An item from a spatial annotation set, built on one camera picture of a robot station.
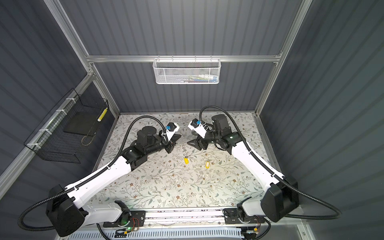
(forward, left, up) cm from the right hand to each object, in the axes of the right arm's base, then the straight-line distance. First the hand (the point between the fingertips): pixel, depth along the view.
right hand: (193, 138), depth 75 cm
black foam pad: (+7, +58, +4) cm, 58 cm away
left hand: (+1, +6, +2) cm, 7 cm away
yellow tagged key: (0, +5, -24) cm, 25 cm away
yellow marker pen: (+10, +51, +4) cm, 52 cm away
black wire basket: (-8, +63, +8) cm, 64 cm away
